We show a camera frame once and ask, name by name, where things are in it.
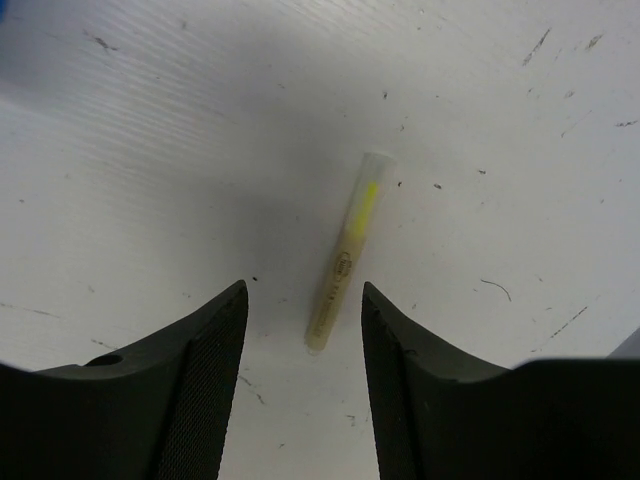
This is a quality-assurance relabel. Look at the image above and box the blue compartment tray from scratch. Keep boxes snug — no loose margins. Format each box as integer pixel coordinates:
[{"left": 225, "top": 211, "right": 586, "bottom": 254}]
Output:
[{"left": 0, "top": 0, "right": 8, "bottom": 23}]

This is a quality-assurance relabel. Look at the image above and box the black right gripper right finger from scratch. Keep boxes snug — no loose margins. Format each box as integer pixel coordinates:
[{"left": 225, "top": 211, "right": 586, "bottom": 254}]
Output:
[{"left": 361, "top": 283, "right": 639, "bottom": 479}]

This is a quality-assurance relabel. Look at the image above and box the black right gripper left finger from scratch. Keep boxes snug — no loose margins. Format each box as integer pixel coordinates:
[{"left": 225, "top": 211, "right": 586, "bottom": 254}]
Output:
[{"left": 1, "top": 281, "right": 248, "bottom": 479}]

